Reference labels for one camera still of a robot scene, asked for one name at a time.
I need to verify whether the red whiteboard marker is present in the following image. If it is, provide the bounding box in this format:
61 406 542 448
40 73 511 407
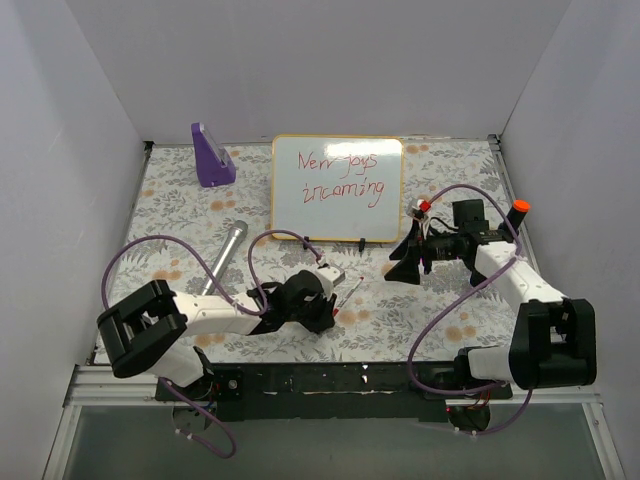
333 276 365 317

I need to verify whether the yellow framed whiteboard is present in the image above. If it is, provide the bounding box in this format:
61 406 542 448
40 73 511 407
271 135 404 243

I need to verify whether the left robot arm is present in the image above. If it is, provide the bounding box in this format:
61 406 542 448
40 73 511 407
97 264 345 400

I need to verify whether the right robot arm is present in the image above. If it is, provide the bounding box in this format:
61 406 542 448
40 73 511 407
385 199 597 398

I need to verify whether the floral table mat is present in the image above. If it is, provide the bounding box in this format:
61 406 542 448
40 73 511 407
107 139 515 363

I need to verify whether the silver microphone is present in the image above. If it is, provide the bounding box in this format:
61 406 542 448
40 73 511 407
211 220 249 282

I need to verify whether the purple wedge stand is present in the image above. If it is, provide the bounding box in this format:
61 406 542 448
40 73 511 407
191 122 236 188

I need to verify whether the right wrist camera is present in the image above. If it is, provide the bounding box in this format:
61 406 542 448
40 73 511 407
407 197 431 235

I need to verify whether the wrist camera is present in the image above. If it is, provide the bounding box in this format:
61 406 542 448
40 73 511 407
315 263 346 296
407 197 431 235

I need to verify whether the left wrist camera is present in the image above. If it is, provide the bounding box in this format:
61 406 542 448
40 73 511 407
315 263 346 296

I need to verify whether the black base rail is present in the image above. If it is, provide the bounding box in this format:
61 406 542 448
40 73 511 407
180 361 487 422

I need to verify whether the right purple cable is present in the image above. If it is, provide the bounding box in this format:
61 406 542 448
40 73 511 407
407 183 535 436

